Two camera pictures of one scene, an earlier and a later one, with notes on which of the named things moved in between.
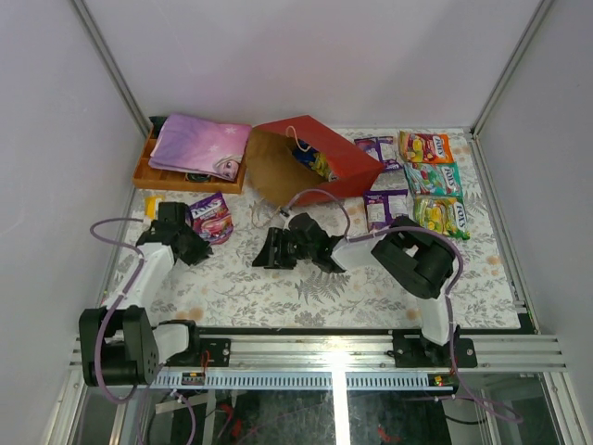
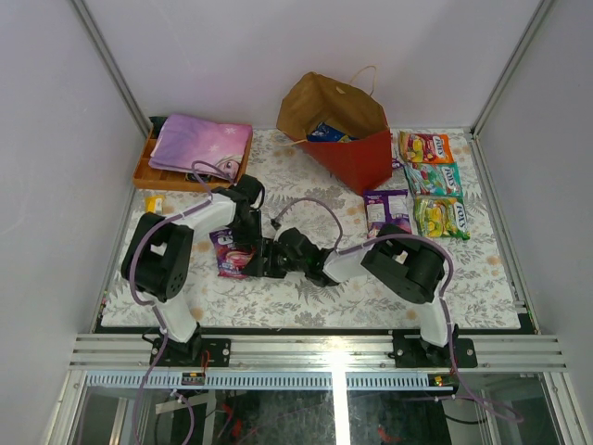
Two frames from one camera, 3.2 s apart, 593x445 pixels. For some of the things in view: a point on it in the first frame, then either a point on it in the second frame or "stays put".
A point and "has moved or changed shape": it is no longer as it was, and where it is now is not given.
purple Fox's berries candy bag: x=211 y=220 has moved or changed shape
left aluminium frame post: x=113 y=67 stays put
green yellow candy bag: x=444 y=215 stays put
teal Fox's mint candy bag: x=434 y=179 stays put
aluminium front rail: x=361 y=352 stays put
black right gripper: x=268 y=258 → x=257 y=266
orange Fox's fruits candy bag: x=425 y=147 stays put
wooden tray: x=149 y=176 stays put
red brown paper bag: x=281 y=177 → x=342 y=124
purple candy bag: x=383 y=206 stays put
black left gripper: x=195 y=246 → x=253 y=250
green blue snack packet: x=317 y=161 → x=346 y=138
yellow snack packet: x=150 y=205 stays put
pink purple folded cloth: x=197 y=143 stays put
